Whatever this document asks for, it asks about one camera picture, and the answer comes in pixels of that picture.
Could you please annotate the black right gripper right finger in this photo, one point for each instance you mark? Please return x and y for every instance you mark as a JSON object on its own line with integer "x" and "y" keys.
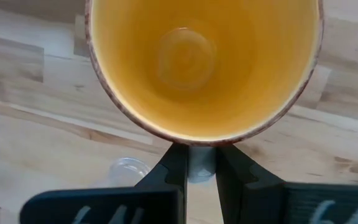
{"x": 241, "y": 183}

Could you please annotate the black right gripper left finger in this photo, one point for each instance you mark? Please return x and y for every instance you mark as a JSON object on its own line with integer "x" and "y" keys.
{"x": 172, "y": 171}

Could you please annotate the wide yellow ceramic mug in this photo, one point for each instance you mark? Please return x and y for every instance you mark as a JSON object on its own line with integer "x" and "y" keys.
{"x": 197, "y": 77}

